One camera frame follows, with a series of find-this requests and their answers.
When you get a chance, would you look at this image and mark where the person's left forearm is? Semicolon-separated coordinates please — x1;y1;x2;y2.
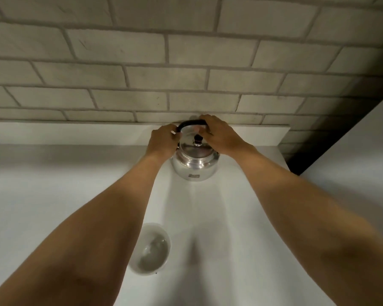
0;153;171;306

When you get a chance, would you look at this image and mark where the person's left hand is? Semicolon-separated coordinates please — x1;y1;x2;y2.
146;124;183;160

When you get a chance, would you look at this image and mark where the white bowl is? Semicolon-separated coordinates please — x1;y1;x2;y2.
128;223;172;276

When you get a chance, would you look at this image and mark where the person's right hand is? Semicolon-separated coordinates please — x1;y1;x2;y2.
193;115;258;158

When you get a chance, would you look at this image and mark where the person's right forearm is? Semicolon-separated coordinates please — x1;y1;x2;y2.
233;146;383;306

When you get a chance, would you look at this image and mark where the silver metal kettle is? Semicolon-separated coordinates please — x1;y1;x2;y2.
170;120;221;182

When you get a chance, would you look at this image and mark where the kettle lid with black knob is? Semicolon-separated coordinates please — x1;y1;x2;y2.
178;132;215;160

